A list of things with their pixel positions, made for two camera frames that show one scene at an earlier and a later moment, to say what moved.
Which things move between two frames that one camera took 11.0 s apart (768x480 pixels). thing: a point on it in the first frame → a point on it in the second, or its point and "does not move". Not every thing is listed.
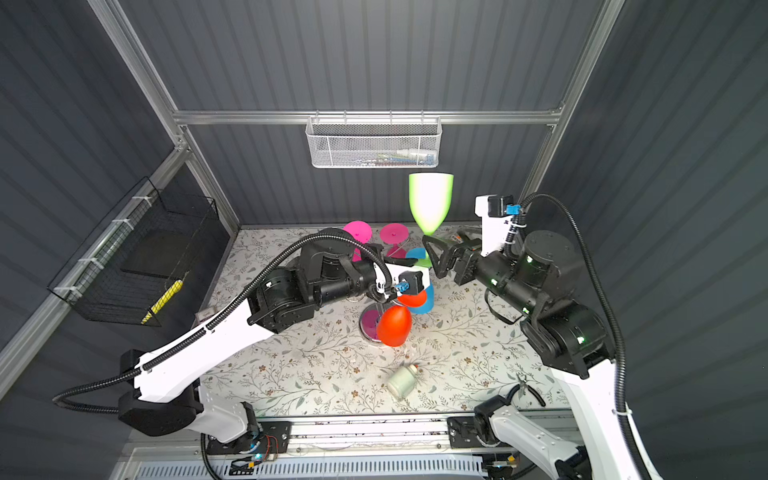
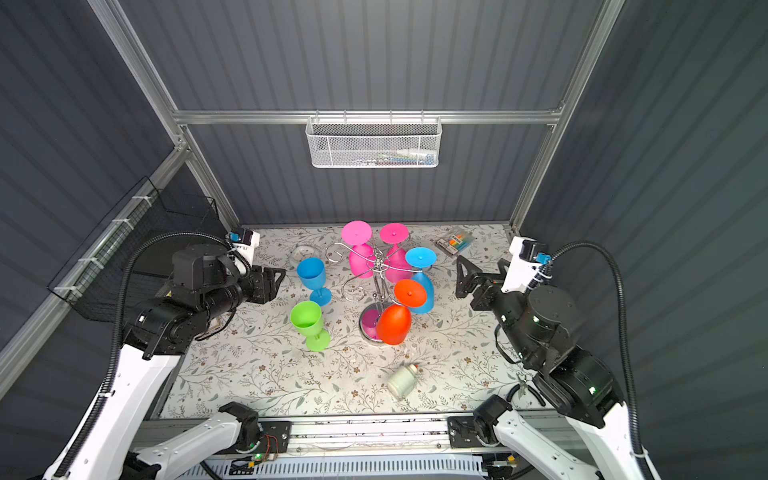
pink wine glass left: [361, 232] does not move
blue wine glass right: [428, 305] does not move
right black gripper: [465, 255] → [490, 282]
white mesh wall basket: [373, 142] does not move
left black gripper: [377, 295] → [263, 283]
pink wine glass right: [395, 234] does not move
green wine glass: [431, 196] → [308, 319]
